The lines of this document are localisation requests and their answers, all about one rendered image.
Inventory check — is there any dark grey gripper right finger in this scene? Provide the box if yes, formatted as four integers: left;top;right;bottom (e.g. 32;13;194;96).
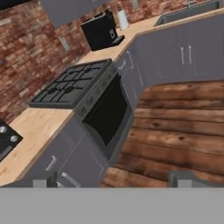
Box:
168;170;224;188

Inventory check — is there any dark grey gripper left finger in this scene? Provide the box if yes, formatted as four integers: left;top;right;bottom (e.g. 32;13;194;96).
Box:
10;170;59;188

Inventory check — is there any grey cupboard door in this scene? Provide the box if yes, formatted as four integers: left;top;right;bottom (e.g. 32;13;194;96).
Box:
5;115;88;188
57;131;109;188
136;25;187;88
185;13;224;82

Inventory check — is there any grey oven with dark door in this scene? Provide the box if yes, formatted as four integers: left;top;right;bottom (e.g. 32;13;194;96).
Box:
73;62;136;162

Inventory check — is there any black appliance with silver knobs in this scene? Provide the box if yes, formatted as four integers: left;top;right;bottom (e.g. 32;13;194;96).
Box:
0;118;24;162

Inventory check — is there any black gas hob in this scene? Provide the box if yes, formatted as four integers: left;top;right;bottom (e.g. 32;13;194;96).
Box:
28;58;114;109

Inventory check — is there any grey corner cupboard run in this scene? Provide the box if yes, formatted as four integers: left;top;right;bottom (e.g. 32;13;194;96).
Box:
114;43;146;112

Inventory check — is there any black coffee machine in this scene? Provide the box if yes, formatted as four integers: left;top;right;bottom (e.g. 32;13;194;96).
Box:
80;9;126;53

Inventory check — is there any grey sink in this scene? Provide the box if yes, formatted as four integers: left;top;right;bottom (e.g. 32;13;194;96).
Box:
153;0;223;27

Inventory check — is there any white paper towel roll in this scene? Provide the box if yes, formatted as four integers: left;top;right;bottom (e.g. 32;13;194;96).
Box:
116;3;130;32

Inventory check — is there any silver tap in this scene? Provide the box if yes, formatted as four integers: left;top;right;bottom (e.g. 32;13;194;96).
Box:
185;0;198;9

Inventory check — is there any silver cupboard handle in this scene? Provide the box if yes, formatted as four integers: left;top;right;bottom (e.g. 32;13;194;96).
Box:
60;171;81;188
45;155;58;172
126;50;136;70
180;46;186;66
187;45;193;65

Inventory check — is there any silver drawer handle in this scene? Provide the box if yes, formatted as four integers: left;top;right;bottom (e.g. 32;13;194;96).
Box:
117;59;128;71

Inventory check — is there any grey wall socket plate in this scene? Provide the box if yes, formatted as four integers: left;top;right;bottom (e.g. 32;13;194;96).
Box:
59;36;72;53
130;0;140;11

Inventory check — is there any grey wall cupboard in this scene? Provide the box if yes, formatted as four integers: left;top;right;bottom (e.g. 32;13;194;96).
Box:
38;0;112;30

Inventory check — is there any black wall appliance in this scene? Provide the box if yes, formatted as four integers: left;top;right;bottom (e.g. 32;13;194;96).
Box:
0;0;32;11

